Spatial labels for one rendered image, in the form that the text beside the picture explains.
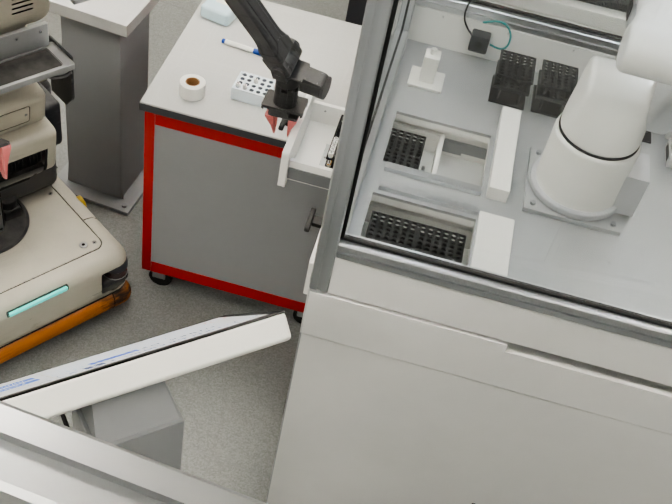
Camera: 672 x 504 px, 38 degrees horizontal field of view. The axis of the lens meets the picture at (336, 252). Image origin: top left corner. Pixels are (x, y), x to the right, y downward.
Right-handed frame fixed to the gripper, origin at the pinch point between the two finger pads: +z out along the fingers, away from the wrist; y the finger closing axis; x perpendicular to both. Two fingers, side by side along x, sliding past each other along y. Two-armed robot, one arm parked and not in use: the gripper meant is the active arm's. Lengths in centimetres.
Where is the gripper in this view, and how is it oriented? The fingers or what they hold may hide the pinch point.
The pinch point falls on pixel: (281, 130)
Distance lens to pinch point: 244.3
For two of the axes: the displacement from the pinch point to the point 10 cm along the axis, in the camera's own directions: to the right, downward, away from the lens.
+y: 9.7, 2.5, -0.6
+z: -1.4, 6.8, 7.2
